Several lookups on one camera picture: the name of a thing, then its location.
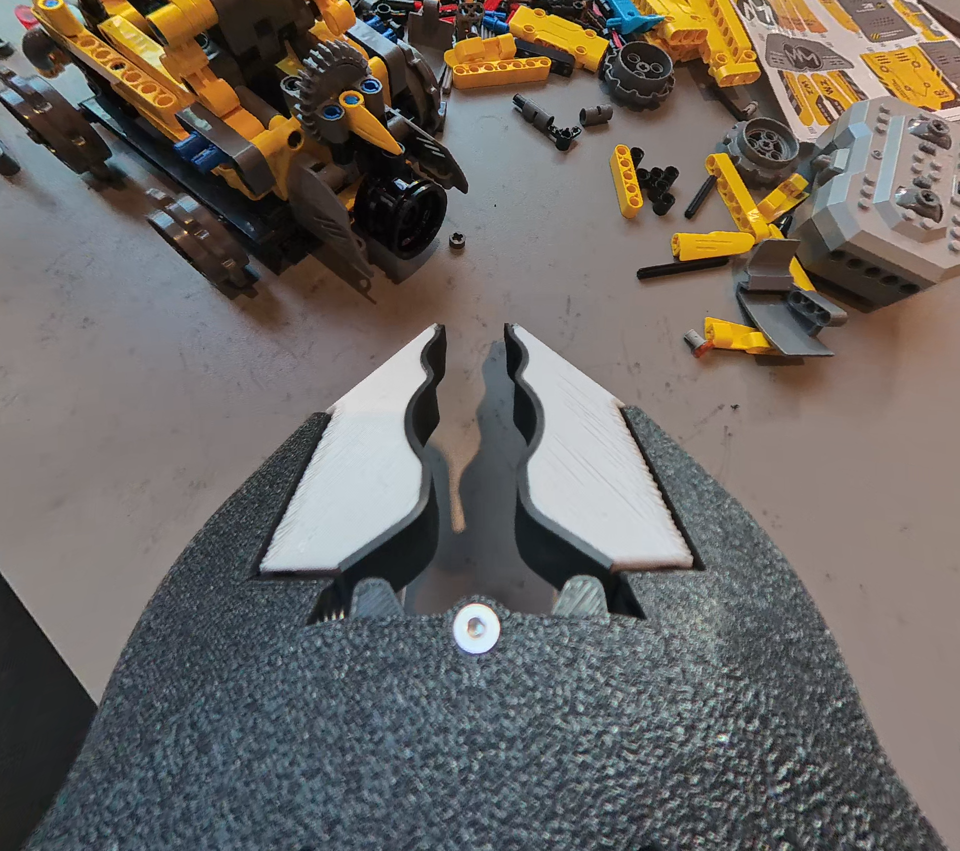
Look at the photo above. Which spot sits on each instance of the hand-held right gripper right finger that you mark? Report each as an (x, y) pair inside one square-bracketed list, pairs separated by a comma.
[(600, 483)]

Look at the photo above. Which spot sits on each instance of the yellow toy brick vehicle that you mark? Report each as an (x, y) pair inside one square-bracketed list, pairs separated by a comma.
[(187, 41)]

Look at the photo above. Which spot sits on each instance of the small grey connector piece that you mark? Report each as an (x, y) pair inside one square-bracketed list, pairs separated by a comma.
[(596, 116)]

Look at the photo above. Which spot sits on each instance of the grey desk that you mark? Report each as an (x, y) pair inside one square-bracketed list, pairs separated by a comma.
[(225, 378)]

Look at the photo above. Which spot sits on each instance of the grey curved panel piece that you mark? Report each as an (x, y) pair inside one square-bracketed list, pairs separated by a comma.
[(780, 311)]

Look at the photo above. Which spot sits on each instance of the black clip connector piece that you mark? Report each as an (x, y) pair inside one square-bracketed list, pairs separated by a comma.
[(536, 116)]

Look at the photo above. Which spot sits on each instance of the yellow angled brick piece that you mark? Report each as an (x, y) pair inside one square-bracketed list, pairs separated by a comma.
[(781, 197)]

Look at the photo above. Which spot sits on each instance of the grey toy control hub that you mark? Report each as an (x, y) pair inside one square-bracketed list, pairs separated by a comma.
[(885, 213)]

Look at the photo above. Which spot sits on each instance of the grey toy wheel hub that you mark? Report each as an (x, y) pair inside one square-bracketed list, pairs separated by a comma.
[(761, 148), (641, 73)]

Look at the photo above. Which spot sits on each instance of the small black bushing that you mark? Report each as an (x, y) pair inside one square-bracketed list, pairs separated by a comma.
[(457, 240)]

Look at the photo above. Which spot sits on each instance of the cluster of black connectors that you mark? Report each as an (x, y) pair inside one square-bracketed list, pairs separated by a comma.
[(656, 183)]

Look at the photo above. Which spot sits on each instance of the yellow wedge panel piece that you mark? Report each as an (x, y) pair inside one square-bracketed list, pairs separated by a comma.
[(712, 246)]

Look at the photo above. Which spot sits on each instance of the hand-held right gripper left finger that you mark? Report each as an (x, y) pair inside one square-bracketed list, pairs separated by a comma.
[(360, 483)]

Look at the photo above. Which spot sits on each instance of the long black axle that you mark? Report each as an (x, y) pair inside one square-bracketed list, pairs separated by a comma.
[(682, 268)]

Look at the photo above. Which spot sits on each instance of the long yellow holed beam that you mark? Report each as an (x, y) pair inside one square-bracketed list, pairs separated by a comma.
[(739, 195)]

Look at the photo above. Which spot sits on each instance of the short black axle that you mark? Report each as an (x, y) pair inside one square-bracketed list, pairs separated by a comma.
[(700, 197)]

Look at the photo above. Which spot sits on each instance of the short yellow holed beam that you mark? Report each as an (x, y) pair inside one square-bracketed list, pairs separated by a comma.
[(626, 181)]

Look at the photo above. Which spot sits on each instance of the yellow grey sticker sheet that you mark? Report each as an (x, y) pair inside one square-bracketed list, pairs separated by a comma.
[(825, 41)]

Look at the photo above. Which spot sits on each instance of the yellow piece with orange tip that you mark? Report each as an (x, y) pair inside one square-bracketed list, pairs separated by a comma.
[(739, 336)]

